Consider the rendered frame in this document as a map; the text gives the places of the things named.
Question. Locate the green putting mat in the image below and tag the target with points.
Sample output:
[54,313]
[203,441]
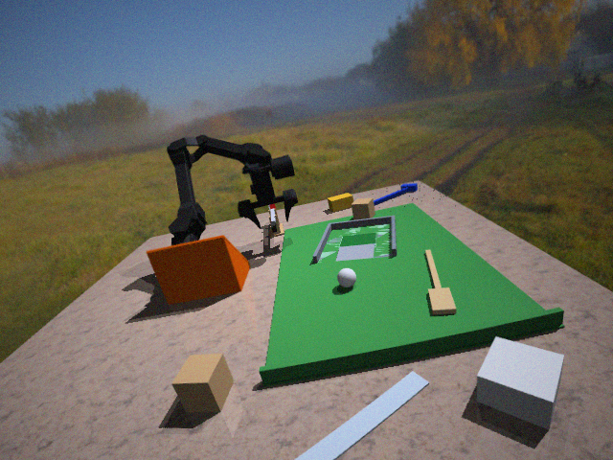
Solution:
[315,316]

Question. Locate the blue putter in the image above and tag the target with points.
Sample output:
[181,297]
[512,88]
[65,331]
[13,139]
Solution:
[404,188]

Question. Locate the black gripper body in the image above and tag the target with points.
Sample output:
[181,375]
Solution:
[265,196]

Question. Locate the light blue flat strip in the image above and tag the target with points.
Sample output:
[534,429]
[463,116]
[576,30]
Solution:
[365,421]

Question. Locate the white golf ball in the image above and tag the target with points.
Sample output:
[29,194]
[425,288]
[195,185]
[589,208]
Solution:
[346,278]

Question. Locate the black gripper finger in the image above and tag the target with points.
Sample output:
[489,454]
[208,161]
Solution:
[254,218]
[287,209]

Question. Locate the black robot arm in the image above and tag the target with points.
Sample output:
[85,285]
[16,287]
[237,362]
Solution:
[190,222]

